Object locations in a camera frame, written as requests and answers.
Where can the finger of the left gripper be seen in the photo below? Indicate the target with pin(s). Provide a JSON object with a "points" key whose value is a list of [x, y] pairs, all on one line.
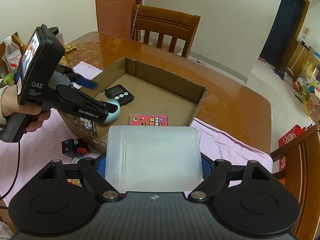
{"points": [[75, 102], [75, 77]]}

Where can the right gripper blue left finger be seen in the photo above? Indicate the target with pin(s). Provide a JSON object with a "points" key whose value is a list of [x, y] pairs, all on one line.
{"points": [[101, 187]]}

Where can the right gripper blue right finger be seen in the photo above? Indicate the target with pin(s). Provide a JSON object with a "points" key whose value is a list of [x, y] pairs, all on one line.
{"points": [[214, 182]]}

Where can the black digital timer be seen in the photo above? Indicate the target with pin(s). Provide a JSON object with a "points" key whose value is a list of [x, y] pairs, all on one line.
{"points": [[119, 93]]}

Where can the white translucent plastic bottle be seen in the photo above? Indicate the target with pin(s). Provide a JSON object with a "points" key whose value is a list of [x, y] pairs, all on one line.
{"points": [[153, 159]]}

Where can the teal oval case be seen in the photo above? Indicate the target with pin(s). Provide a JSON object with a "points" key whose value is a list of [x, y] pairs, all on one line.
{"points": [[113, 109]]}

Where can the pink refill card case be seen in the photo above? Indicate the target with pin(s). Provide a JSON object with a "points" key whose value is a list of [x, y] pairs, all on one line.
{"points": [[148, 120]]}

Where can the person left hand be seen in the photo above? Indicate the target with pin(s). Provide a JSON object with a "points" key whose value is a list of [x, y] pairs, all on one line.
{"points": [[9, 105]]}

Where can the green lid container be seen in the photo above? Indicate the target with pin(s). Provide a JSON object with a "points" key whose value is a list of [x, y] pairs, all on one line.
{"points": [[10, 79]]}

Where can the clear water bottle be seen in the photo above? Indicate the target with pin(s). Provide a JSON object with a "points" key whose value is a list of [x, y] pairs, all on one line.
{"points": [[12, 54]]}

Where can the pink tablecloth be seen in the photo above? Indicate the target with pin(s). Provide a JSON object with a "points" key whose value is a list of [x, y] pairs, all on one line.
{"points": [[20, 163]]}

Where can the cardboard box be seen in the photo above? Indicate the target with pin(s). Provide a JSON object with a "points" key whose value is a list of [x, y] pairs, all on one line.
{"points": [[155, 91]]}

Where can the brown wooden door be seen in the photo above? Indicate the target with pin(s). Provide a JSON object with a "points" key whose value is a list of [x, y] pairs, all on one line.
{"points": [[114, 16]]}

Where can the wooden chair right side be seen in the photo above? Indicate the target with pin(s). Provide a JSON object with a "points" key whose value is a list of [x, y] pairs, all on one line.
{"points": [[301, 178]]}

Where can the wooden chair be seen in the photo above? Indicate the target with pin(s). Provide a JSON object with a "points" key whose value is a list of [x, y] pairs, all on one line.
{"points": [[301, 178], [177, 25]]}

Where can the red gift box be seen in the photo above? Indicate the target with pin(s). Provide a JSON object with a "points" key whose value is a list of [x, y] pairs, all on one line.
{"points": [[294, 132]]}

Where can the wooden chair far side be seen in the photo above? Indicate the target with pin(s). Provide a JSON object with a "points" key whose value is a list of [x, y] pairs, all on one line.
{"points": [[177, 25]]}

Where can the wooden cabinet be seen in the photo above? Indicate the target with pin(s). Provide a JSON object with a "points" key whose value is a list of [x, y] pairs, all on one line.
{"points": [[294, 58]]}

